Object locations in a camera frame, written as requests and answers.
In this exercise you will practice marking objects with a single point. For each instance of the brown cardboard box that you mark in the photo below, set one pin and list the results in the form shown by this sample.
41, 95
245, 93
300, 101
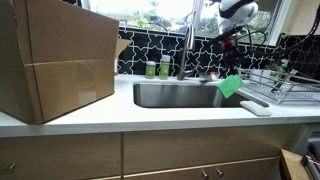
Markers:
66, 66

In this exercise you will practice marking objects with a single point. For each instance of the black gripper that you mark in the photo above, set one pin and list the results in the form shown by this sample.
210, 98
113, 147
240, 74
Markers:
231, 58

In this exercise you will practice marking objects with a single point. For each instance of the kitchen window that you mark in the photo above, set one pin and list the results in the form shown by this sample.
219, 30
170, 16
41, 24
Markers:
160, 13

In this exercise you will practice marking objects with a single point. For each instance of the stainless steel sink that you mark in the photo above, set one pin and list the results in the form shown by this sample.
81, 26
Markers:
173, 95

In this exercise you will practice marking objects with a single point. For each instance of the white utensil caddy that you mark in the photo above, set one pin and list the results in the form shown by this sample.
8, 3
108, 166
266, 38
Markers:
260, 76

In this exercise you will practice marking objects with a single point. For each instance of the short green soap bottle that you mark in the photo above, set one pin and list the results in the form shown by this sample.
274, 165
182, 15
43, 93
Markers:
150, 70

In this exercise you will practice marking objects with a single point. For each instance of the tall green soap bottle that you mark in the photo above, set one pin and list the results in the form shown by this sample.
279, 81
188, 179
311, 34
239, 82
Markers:
164, 68

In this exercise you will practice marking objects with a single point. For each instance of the steel gooseneck faucet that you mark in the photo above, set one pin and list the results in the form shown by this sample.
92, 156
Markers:
186, 50

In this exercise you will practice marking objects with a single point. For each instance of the green sponge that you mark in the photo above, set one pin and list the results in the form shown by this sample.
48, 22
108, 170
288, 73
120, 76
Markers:
230, 86

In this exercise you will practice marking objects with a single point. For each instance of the wooden kitchen cabinet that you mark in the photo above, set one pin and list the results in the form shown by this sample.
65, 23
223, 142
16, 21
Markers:
166, 150

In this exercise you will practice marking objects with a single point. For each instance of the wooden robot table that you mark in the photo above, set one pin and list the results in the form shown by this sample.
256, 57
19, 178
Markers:
293, 166

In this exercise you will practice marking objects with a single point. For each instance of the round cabinet knob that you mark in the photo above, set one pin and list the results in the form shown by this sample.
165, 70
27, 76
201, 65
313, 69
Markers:
204, 174
219, 172

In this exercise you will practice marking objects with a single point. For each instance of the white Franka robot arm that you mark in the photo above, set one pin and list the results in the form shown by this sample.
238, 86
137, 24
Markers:
236, 13

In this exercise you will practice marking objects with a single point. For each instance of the aluminium frame mount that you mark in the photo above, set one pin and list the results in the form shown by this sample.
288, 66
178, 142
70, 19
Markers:
313, 160

